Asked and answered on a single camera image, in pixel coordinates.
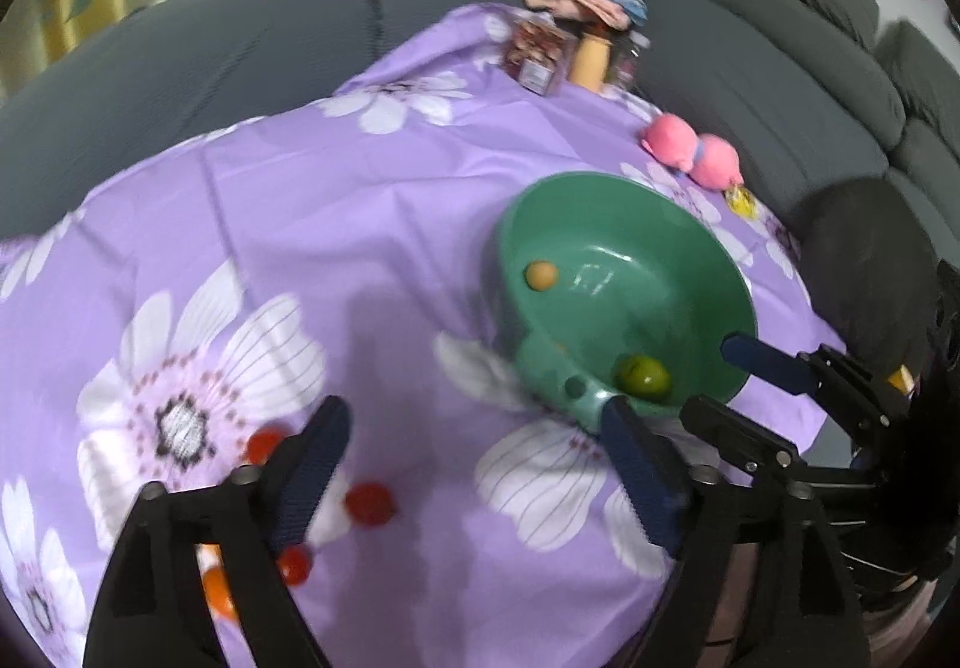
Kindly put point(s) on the dark red tomato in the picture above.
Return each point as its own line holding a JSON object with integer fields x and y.
{"x": 295, "y": 564}

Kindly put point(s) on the small yellow fruit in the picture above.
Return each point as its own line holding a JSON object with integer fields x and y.
{"x": 541, "y": 275}

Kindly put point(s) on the red tomato right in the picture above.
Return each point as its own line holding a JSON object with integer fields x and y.
{"x": 370, "y": 504}

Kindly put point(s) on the yellow candy wrapper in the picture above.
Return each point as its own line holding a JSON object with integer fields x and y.
{"x": 742, "y": 202}

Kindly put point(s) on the purple floral cloth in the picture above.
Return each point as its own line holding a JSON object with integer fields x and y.
{"x": 232, "y": 281}

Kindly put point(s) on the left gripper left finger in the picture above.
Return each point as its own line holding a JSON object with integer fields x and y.
{"x": 151, "y": 609}

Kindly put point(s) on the pink plush toy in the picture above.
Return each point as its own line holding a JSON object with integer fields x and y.
{"x": 709, "y": 160}

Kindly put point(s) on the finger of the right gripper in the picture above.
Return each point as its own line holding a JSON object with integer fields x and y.
{"x": 744, "y": 444}
{"x": 851, "y": 395}

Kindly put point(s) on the small dark bottle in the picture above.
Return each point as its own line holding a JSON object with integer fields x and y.
{"x": 621, "y": 73}

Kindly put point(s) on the red tomato upper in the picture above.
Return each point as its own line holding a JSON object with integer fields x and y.
{"x": 260, "y": 446}

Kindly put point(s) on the small orange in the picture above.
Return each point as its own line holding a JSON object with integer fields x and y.
{"x": 215, "y": 584}

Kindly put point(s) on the grey sofa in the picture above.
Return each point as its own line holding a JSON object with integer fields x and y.
{"x": 811, "y": 93}

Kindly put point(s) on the green plastic bowl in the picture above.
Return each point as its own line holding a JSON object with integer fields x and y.
{"x": 638, "y": 275}

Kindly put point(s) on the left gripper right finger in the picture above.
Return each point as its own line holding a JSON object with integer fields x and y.
{"x": 757, "y": 580}

